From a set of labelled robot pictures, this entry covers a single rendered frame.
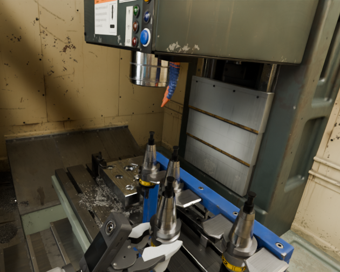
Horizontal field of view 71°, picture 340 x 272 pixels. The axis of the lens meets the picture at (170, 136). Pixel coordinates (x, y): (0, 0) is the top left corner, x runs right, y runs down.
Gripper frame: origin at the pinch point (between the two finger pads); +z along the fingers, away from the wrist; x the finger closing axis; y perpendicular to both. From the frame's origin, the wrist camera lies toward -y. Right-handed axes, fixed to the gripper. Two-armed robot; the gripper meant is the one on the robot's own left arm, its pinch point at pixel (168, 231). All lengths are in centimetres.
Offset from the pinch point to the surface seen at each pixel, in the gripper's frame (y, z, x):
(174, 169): -7.4, 8.1, -10.1
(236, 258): -1.0, 6.3, 12.4
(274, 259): -1.9, 11.4, 16.7
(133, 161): -1.4, 6.7, -27.9
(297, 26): -45, 59, -16
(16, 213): 57, -24, -97
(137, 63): -28, 17, -45
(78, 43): -28, 28, -149
